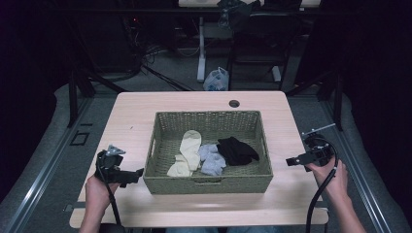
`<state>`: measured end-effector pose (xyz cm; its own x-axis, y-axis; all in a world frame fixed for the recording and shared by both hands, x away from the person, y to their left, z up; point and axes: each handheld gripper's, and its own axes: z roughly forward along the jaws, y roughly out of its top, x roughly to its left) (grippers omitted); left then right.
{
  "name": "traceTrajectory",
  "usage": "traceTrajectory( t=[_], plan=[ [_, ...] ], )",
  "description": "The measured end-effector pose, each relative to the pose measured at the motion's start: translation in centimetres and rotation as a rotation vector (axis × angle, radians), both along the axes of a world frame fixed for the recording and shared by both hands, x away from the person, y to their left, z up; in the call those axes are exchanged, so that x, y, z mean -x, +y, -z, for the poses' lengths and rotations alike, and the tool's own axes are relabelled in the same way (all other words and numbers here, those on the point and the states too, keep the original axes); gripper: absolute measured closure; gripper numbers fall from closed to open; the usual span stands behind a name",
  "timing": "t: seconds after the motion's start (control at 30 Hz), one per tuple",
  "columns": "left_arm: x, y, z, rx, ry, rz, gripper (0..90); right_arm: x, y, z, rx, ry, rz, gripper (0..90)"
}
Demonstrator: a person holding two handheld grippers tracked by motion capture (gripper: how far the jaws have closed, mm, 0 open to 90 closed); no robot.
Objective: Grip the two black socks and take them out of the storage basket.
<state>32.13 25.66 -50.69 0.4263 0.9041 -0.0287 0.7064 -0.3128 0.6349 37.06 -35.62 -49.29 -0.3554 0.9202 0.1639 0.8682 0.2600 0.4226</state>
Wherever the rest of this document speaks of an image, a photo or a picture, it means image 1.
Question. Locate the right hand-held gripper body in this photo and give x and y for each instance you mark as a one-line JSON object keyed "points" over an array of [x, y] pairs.
{"points": [[319, 152]]}

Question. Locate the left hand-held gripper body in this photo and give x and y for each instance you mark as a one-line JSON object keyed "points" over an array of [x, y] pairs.
{"points": [[111, 168]]}

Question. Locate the cream sock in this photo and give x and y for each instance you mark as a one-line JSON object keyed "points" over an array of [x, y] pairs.
{"points": [[190, 149]]}

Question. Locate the black sock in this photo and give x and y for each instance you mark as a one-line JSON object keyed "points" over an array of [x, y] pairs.
{"points": [[236, 150]]}

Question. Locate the green woven basket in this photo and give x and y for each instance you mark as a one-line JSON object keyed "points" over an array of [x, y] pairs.
{"points": [[207, 186]]}

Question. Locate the light grey sock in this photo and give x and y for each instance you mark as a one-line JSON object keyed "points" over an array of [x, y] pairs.
{"points": [[212, 160]]}

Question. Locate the person's left hand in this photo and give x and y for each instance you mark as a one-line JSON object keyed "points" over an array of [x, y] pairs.
{"points": [[97, 194]]}

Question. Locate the person's right hand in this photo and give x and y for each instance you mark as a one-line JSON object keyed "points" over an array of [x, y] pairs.
{"points": [[333, 181]]}

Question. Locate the black metal stand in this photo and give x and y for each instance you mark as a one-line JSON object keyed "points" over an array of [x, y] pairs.
{"points": [[73, 97], [336, 97]]}

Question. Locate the white plastic bag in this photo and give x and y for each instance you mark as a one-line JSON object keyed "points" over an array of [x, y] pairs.
{"points": [[216, 81]]}

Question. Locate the black chair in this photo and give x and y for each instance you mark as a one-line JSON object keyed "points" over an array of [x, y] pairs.
{"points": [[259, 48]]}

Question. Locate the white desk leg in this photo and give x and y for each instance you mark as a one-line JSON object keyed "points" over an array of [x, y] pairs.
{"points": [[201, 51]]}

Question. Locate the dark bag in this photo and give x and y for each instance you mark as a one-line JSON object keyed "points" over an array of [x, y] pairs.
{"points": [[238, 13]]}

